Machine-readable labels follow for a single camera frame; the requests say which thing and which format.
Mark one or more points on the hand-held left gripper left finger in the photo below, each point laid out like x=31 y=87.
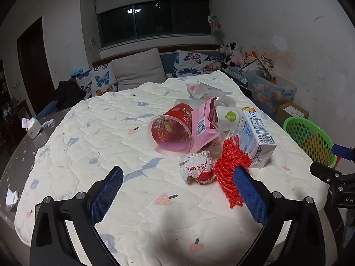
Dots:
x=108 y=194

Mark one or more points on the red plastic cup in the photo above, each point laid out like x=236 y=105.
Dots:
x=170 y=127

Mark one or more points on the white printed quilted blanket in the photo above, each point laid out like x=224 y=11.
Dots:
x=111 y=133

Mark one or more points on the butterfly print pillow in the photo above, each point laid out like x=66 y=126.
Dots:
x=194 y=62
x=98 y=81

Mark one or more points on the gold foil lid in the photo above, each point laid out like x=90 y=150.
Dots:
x=248 y=109

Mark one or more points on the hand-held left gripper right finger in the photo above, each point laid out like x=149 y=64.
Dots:
x=249 y=196

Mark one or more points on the red mesh net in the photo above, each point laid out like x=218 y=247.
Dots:
x=230 y=163

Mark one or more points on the crumpled red white wrapper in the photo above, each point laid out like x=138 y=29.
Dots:
x=198 y=166

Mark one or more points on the white blue milk carton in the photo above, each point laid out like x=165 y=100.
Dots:
x=255 y=135

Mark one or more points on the hanging colourful toy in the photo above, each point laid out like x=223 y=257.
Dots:
x=215 y=23

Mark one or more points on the grey cushion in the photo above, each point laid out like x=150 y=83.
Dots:
x=137 y=69

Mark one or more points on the white paper cup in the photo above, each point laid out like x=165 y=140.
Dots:
x=227 y=117

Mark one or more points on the pink snack packet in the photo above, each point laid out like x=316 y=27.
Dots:
x=203 y=122

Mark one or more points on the tissue box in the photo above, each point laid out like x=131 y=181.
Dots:
x=32 y=128

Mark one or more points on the dark cloth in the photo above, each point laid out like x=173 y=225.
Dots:
x=69 y=92

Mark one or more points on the clear storage bin with toys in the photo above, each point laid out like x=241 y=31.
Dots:
x=270 y=91

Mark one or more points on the dark wooden door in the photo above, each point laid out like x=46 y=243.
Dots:
x=34 y=63

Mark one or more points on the green plastic basket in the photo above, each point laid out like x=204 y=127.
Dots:
x=310 y=138

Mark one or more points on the orange fox plush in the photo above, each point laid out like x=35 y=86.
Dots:
x=250 y=56

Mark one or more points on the dark window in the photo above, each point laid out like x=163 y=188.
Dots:
x=155 y=22

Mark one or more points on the blue patterned cloth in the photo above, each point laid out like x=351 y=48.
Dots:
x=235 y=76

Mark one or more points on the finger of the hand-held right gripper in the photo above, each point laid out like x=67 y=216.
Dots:
x=324 y=171
x=345 y=151

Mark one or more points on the patterned cloth on bin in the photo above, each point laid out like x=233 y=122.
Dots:
x=262 y=66

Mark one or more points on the crumpled white paper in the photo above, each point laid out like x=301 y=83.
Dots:
x=11 y=198

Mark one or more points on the brown cardboard box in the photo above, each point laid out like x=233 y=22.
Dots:
x=292 y=112

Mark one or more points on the white plastic bag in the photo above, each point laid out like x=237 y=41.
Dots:
x=198 y=90

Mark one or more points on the clear plastic box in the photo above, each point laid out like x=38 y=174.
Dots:
x=226 y=102

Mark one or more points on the black white cow plush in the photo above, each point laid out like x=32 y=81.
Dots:
x=228 y=52

